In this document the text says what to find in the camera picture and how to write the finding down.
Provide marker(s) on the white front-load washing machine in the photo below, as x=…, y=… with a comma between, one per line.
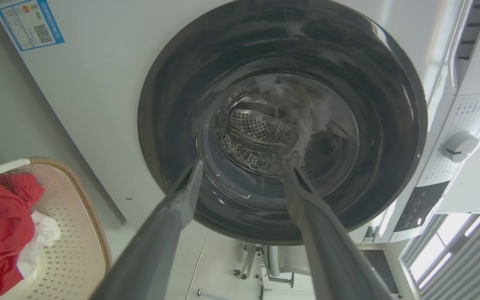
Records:
x=98, y=104

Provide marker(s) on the black washer display panel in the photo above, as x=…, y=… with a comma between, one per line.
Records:
x=421, y=206

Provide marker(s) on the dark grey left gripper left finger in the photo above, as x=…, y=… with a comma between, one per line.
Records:
x=152, y=246

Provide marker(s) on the dark cabinet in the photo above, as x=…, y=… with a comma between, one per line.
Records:
x=383, y=271

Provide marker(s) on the white mesh office chair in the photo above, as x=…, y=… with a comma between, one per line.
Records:
x=286, y=260

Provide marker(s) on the white washer control knob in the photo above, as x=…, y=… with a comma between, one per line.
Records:
x=461, y=146

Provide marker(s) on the grey wheeled chair base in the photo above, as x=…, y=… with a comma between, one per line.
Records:
x=248, y=260

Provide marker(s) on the window with grey frame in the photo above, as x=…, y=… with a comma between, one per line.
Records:
x=452, y=254

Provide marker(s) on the perforated steel washer drum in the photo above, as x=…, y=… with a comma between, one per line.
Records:
x=256, y=133

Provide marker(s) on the white perforated laundry basket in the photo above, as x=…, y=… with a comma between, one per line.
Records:
x=73, y=233

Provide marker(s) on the white garment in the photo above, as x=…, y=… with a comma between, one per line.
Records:
x=42, y=235

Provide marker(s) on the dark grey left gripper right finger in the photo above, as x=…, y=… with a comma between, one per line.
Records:
x=331, y=258

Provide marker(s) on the round dark washing machine door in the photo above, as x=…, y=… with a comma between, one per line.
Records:
x=173, y=104

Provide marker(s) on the blue energy label sticker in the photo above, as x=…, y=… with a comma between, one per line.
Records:
x=29, y=24

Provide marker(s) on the small sticker with barcode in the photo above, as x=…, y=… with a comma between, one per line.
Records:
x=371, y=234

